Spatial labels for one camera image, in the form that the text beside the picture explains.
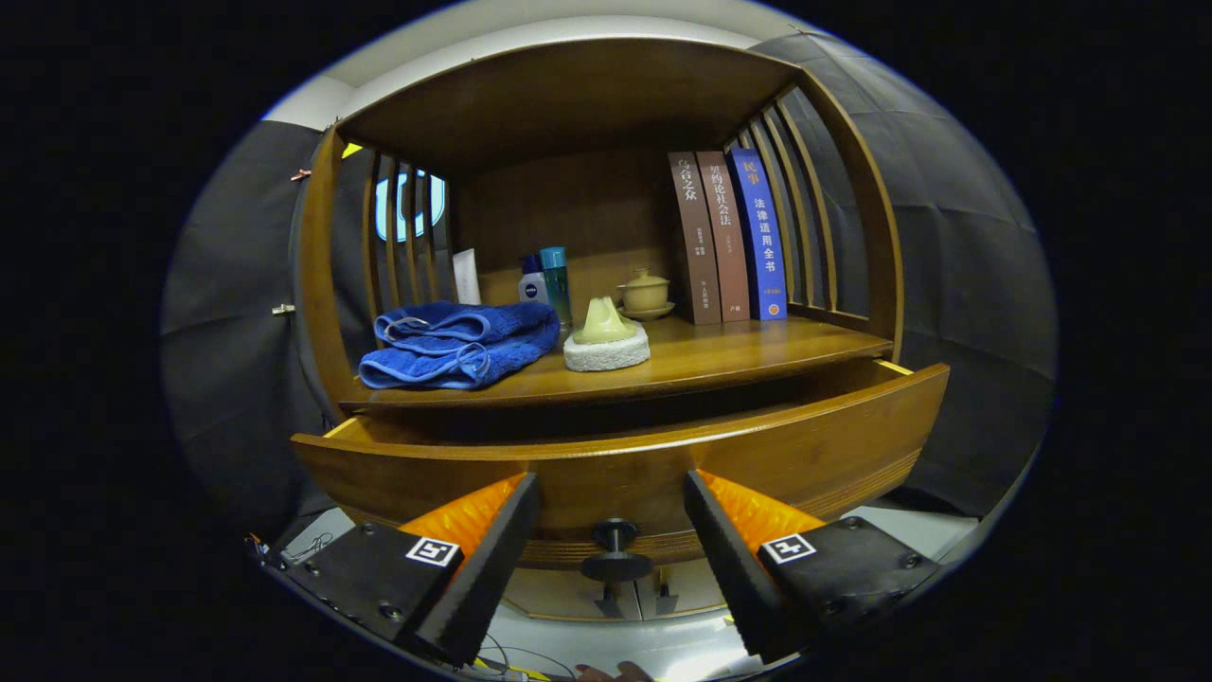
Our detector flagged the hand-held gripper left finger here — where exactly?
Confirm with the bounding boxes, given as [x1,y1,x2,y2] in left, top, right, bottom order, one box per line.
[279,473,542,667]

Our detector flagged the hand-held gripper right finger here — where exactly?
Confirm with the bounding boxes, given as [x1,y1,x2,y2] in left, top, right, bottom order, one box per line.
[684,469,943,664]

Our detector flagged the black drawer knob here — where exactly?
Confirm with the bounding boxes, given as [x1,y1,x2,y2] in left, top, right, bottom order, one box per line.
[579,518,654,583]

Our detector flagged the wooden drawer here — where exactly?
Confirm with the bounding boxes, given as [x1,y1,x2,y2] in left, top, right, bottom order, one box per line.
[290,358,952,571]

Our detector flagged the pale green handled sponge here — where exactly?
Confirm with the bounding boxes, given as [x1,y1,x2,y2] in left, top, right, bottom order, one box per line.
[563,296,652,372]

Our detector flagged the wooden countertop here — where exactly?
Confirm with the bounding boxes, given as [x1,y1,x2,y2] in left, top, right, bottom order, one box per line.
[339,314,895,413]

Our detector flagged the wooden cabinet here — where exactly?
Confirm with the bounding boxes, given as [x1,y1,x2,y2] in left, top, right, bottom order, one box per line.
[289,36,953,626]

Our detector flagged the blue towel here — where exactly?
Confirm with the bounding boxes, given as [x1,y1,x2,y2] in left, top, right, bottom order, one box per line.
[358,300,561,391]

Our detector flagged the beige lidded teacup with saucer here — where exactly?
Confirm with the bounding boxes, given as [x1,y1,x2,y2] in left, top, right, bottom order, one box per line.
[617,267,677,321]

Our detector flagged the white tube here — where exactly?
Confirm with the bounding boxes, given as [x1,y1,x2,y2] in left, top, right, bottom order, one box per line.
[453,248,483,306]

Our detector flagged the teal bottle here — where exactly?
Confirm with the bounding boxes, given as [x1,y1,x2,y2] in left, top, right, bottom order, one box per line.
[540,246,574,330]

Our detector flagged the reddish brown book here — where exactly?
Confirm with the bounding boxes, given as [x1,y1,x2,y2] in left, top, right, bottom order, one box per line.
[696,150,752,323]

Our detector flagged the blue book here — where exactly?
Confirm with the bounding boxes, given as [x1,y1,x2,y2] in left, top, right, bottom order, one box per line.
[727,147,789,322]

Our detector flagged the dark brown book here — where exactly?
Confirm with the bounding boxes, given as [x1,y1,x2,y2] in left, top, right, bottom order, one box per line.
[668,152,722,326]

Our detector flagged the thin floor cables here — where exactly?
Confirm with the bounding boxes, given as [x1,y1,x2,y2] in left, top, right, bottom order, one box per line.
[275,532,334,563]

